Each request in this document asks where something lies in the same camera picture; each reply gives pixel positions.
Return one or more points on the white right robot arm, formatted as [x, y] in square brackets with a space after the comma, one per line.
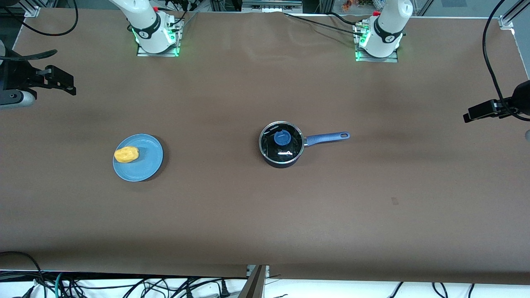
[145, 20]

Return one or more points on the grey metal post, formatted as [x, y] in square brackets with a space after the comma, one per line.
[256, 285]

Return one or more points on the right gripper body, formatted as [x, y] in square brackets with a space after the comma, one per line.
[17, 77]

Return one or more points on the grey metal equipment box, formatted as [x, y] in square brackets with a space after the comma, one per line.
[271, 5]

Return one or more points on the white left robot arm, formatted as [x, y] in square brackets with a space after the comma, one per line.
[389, 25]

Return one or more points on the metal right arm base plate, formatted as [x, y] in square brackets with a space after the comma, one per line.
[143, 53]

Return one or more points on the yellow potato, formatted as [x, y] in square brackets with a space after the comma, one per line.
[126, 155]

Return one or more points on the blue round plate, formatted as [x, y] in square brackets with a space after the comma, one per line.
[145, 165]

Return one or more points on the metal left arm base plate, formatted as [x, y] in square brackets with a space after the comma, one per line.
[392, 59]

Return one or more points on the glass lid with blue knob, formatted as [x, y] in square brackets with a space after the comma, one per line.
[283, 137]

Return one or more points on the colourful small objects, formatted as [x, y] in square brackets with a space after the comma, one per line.
[360, 4]

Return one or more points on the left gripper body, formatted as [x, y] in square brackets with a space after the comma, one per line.
[522, 98]

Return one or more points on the aluminium frame bracket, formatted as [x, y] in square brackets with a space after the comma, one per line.
[32, 9]
[507, 22]

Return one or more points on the brown table cover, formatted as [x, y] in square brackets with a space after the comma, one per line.
[265, 215]

